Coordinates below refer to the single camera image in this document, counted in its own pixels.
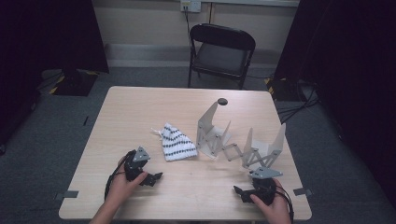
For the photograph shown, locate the white wall trunking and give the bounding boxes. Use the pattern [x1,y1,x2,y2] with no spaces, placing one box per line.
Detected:
[200,0,301,7]

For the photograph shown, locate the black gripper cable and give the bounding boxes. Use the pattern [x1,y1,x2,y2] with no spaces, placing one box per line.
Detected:
[104,149,138,201]
[274,186,295,224]

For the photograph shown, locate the grey expandable metal rack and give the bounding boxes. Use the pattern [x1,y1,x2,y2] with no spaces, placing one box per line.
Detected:
[195,101,287,171]

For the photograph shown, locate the grey tape piece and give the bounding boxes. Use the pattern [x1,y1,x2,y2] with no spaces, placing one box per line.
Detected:
[54,189,79,201]
[292,187,313,197]

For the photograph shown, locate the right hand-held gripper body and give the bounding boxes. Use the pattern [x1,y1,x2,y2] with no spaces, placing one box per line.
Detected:
[248,166,284,206]

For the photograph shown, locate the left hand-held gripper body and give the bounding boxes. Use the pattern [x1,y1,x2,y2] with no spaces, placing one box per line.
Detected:
[123,146,151,183]

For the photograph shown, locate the black wall socket cable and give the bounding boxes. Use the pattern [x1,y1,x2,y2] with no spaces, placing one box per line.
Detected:
[183,5,193,48]

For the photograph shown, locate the white patterned knit cloth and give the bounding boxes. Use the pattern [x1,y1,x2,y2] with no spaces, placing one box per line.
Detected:
[151,121,199,162]

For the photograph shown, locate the black floor cables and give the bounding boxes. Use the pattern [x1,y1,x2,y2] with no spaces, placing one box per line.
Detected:
[275,78,321,125]

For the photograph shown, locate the white wall socket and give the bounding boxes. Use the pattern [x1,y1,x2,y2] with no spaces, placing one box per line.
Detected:
[179,0,202,13]

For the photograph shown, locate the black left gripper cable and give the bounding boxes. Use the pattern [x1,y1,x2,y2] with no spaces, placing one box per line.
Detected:
[104,149,138,201]

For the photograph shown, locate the person's right hand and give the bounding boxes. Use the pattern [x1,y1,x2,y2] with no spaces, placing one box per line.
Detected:
[250,179,292,224]

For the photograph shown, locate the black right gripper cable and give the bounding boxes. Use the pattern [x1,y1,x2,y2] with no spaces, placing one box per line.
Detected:
[274,186,295,224]

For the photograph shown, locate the black curtain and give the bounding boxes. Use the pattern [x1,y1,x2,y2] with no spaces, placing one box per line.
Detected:
[0,0,110,147]
[274,0,396,200]

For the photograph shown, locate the person's left hand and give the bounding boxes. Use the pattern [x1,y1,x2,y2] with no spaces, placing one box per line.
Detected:
[106,157,149,204]

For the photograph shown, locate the black folding chair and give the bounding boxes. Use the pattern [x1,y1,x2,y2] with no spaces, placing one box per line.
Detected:
[187,22,257,91]

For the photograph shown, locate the black stand base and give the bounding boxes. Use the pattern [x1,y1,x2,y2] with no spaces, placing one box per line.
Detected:
[49,68,99,97]
[264,77,301,102]

